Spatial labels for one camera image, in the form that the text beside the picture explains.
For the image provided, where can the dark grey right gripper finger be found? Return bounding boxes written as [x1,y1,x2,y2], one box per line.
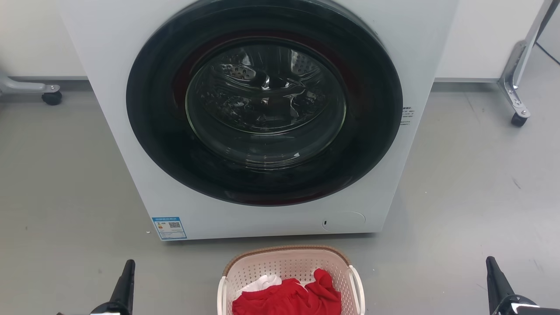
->
[486,256,516,314]

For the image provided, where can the white front-load washing machine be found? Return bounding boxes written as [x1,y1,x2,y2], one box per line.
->
[57,0,460,241]

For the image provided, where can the blue energy label sticker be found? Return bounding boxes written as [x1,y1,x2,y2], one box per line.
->
[152,217,187,241]

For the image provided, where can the black round washer door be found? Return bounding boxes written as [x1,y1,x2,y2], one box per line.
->
[126,0,403,207]

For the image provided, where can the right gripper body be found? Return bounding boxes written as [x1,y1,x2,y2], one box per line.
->
[490,295,560,315]

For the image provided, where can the grey stand leg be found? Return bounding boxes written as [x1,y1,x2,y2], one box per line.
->
[498,0,560,119]
[0,72,61,95]

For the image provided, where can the beige perforated laundry basket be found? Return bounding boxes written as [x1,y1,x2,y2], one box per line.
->
[217,245,366,315]

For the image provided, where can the red garment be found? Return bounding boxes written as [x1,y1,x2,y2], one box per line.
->
[232,268,342,315]

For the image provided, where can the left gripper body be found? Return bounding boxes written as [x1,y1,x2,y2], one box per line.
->
[90,301,131,315]

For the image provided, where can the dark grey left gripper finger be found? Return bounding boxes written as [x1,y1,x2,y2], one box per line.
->
[109,259,136,313]

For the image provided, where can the round white filter cover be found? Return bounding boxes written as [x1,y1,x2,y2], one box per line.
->
[322,211,366,232]

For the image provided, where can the white garment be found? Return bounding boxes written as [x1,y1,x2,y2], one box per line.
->
[236,274,282,299]

